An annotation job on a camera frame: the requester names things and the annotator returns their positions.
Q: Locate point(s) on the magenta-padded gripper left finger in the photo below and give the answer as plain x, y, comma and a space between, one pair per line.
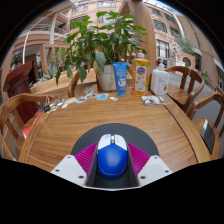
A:
68, 168

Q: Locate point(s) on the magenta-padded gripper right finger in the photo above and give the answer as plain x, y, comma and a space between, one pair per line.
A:
153, 168

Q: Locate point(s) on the blue and white computer mouse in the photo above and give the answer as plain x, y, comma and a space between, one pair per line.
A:
112, 160

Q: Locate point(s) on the round dark grey mouse pad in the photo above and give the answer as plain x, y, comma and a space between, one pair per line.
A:
133, 131

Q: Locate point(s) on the dark grey notebook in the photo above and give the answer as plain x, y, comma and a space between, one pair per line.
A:
208, 136

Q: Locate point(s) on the white crumpled wrapper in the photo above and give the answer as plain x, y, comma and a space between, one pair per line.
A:
151, 100

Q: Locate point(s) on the wooden armchair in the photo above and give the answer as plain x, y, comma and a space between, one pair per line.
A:
73, 83
181, 95
205, 100
20, 100

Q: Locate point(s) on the white pump bottle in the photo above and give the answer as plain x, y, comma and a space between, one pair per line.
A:
160, 81

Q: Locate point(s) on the yellow dish soap bottle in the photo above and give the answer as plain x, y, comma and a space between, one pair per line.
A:
140, 75

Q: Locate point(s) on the blue squeeze tube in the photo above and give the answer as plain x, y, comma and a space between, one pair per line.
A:
120, 78

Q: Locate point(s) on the spiky green agave plant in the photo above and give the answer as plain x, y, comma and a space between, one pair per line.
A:
48, 73

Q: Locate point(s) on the dark red wooden lectern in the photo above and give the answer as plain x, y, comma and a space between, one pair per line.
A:
20, 83

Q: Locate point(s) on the yellow flowering potted plant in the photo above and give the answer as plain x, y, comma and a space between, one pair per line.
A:
205, 76

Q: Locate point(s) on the dark bust statue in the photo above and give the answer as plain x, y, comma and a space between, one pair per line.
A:
16, 60

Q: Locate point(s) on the white stone statue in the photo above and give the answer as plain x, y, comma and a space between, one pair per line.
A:
176, 50

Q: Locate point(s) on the green potted plant white pot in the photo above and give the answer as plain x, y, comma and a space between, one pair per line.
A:
100, 40

